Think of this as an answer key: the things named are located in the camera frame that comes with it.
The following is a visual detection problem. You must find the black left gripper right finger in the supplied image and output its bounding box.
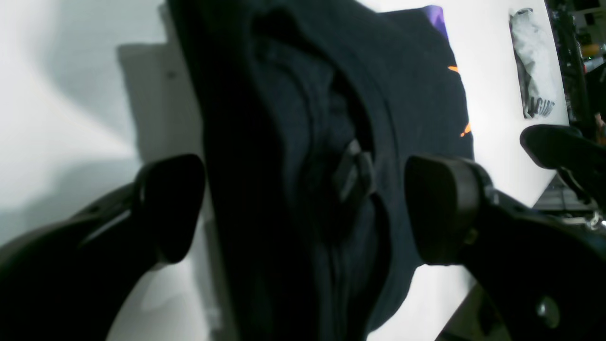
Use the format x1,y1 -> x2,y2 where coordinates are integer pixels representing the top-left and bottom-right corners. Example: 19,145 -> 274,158
405,156 -> 606,341

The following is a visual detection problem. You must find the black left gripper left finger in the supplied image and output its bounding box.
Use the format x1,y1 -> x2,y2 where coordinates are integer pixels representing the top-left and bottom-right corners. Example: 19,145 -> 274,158
0,154 -> 205,341

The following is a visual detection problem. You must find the black T-shirt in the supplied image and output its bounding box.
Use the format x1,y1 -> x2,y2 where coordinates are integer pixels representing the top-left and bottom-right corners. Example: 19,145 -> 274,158
167,0 -> 472,341

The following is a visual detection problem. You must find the grey cloth at edge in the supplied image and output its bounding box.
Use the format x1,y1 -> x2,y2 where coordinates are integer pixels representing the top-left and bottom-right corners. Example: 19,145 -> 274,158
509,7 -> 557,119

